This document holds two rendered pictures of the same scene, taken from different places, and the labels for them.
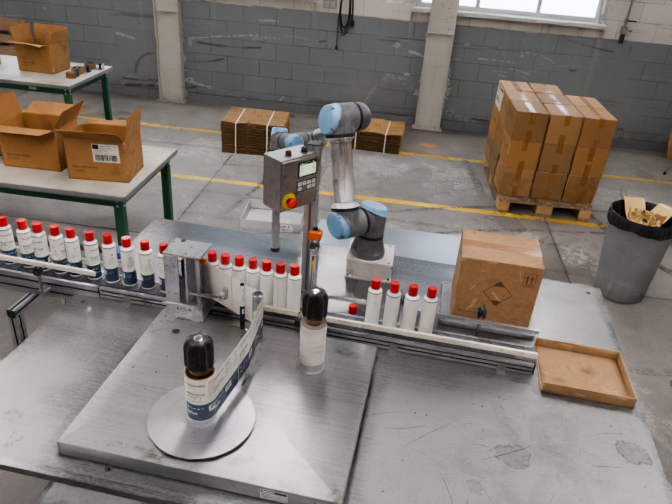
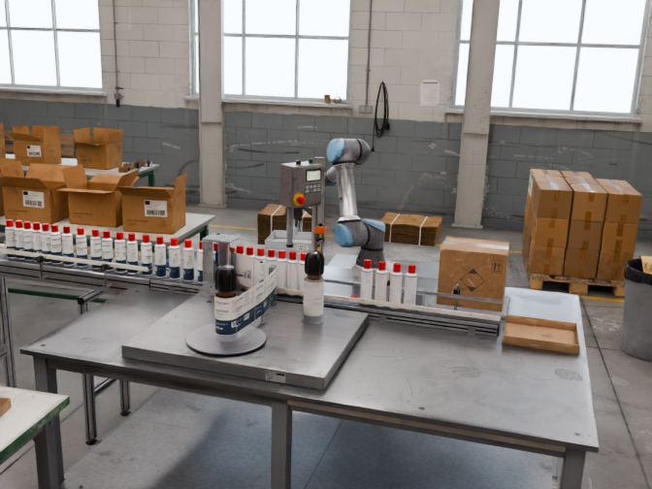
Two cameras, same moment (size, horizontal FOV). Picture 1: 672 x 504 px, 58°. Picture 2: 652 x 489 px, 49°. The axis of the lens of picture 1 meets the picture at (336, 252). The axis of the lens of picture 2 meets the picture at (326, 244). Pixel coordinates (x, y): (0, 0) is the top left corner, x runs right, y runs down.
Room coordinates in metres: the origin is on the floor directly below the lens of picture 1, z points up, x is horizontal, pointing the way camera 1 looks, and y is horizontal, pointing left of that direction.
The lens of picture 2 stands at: (-1.23, -0.34, 1.98)
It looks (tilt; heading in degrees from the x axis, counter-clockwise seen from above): 15 degrees down; 7
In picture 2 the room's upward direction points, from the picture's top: 2 degrees clockwise
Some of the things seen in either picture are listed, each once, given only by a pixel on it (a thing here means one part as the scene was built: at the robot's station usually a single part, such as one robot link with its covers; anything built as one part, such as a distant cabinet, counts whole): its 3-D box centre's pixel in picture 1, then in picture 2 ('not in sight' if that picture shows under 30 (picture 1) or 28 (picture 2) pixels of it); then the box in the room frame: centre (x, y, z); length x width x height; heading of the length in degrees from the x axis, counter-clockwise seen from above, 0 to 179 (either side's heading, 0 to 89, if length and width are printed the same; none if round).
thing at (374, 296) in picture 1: (373, 303); (366, 281); (1.81, -0.15, 0.98); 0.05 x 0.05 x 0.20
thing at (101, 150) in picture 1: (105, 140); (155, 200); (3.27, 1.37, 0.97); 0.51 x 0.39 x 0.37; 0
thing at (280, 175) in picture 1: (291, 178); (301, 184); (1.94, 0.18, 1.38); 0.17 x 0.10 x 0.19; 136
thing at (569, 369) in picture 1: (582, 370); (540, 333); (1.69, -0.90, 0.85); 0.30 x 0.26 x 0.04; 81
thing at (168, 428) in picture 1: (202, 418); (226, 339); (1.28, 0.35, 0.89); 0.31 x 0.31 x 0.01
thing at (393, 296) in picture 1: (392, 306); (380, 283); (1.79, -0.22, 0.98); 0.05 x 0.05 x 0.20
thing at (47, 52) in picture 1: (39, 48); (97, 148); (5.43, 2.76, 0.97); 0.43 x 0.42 x 0.37; 172
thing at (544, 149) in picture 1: (541, 145); (574, 228); (5.45, -1.83, 0.45); 1.20 x 0.84 x 0.89; 177
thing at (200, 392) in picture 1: (200, 378); (226, 302); (1.28, 0.35, 1.04); 0.09 x 0.09 x 0.29
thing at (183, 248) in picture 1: (187, 248); (220, 238); (1.81, 0.52, 1.14); 0.14 x 0.11 x 0.01; 81
